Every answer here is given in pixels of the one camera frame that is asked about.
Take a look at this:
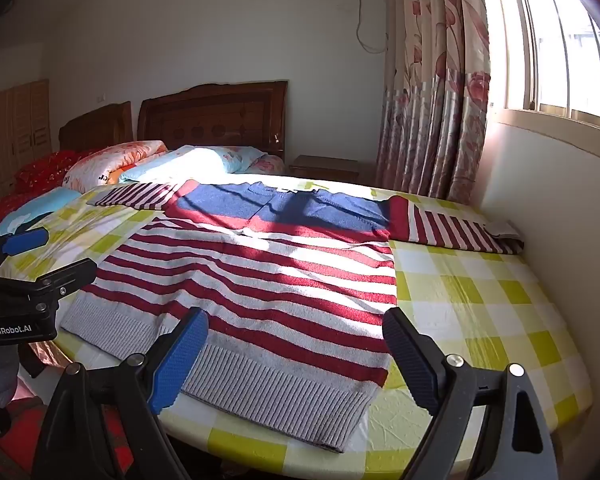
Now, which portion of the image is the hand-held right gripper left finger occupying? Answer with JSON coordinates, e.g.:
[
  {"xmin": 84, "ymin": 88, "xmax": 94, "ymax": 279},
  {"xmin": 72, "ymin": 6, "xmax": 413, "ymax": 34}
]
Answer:
[{"xmin": 32, "ymin": 306, "xmax": 209, "ymax": 480}]

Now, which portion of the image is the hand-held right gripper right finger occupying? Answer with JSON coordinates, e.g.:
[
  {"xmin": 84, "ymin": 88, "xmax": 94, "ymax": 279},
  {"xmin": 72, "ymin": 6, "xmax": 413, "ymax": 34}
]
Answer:
[{"xmin": 382, "ymin": 307, "xmax": 563, "ymax": 480}]

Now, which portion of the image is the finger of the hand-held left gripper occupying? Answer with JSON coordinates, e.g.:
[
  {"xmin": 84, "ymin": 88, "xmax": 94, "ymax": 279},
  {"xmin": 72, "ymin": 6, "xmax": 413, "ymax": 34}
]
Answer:
[
  {"xmin": 0, "ymin": 226, "xmax": 49, "ymax": 267},
  {"xmin": 0, "ymin": 258, "xmax": 98, "ymax": 312}
]

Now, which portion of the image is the red white striped sweater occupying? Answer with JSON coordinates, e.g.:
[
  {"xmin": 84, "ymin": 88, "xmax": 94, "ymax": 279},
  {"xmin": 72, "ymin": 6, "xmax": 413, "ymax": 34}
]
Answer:
[{"xmin": 60, "ymin": 180, "xmax": 526, "ymax": 453}]

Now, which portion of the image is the light blue cloth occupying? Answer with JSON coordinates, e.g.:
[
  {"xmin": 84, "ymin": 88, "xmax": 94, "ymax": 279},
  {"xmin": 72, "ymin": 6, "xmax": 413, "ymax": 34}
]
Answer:
[{"xmin": 0, "ymin": 186, "xmax": 88, "ymax": 235}]

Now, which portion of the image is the red patterned bedding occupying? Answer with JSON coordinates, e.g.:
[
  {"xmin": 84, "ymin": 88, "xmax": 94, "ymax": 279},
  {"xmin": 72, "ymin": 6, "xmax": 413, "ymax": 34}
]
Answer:
[{"xmin": 0, "ymin": 149, "xmax": 98, "ymax": 221}]

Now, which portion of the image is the bed with yellow checked sheet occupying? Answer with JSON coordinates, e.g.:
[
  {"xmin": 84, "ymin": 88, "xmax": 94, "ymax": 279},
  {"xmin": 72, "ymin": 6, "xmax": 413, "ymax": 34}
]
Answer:
[{"xmin": 0, "ymin": 172, "xmax": 593, "ymax": 480}]

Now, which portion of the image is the red floor mat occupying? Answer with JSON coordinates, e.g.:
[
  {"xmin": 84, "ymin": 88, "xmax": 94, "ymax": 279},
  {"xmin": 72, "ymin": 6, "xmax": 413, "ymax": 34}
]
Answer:
[{"xmin": 0, "ymin": 342, "xmax": 136, "ymax": 480}]

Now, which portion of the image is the wooden wardrobe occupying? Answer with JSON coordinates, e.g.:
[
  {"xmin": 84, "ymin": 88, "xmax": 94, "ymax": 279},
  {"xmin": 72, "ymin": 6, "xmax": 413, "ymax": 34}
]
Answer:
[{"xmin": 0, "ymin": 79, "xmax": 51, "ymax": 211}]

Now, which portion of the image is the orange floral pillow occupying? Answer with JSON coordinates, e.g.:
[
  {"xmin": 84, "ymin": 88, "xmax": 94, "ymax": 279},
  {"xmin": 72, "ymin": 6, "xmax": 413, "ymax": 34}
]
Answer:
[{"xmin": 62, "ymin": 140, "xmax": 168, "ymax": 193}]

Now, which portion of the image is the small wooden headboard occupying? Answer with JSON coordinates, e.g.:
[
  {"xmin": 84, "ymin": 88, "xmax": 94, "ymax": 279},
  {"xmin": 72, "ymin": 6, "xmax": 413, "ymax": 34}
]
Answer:
[{"xmin": 58, "ymin": 101, "xmax": 133, "ymax": 153}]

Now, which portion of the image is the light blue pillow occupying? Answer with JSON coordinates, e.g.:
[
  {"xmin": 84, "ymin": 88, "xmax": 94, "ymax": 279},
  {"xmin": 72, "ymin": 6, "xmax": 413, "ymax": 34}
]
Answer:
[{"xmin": 120, "ymin": 145, "xmax": 266, "ymax": 183}]

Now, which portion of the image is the wooden nightstand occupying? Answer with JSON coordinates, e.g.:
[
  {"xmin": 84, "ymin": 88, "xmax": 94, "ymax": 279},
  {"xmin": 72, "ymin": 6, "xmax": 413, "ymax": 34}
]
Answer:
[{"xmin": 288, "ymin": 155, "xmax": 361, "ymax": 183}]

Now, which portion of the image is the pink floral pillow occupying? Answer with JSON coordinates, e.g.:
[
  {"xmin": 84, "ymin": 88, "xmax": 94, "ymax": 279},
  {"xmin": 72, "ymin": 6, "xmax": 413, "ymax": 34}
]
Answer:
[{"xmin": 250, "ymin": 155, "xmax": 285, "ymax": 176}]

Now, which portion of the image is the large wooden headboard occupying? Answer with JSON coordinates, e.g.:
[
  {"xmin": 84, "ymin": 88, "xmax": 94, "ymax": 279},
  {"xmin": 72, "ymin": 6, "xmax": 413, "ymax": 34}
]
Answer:
[{"xmin": 137, "ymin": 80, "xmax": 289, "ymax": 158}]

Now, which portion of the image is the pink floral curtain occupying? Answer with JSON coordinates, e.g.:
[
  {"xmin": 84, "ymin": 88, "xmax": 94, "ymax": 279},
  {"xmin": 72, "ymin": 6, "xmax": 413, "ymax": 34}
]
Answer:
[{"xmin": 375, "ymin": 0, "xmax": 492, "ymax": 206}]

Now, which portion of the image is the barred window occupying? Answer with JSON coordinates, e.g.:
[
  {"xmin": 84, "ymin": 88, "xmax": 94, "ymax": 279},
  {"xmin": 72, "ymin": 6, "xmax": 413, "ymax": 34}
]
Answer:
[{"xmin": 480, "ymin": 0, "xmax": 600, "ymax": 136}]

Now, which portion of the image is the white wall cable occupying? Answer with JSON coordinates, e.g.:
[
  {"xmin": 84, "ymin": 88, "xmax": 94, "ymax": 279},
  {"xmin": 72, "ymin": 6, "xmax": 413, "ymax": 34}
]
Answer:
[{"xmin": 355, "ymin": 0, "xmax": 388, "ymax": 53}]

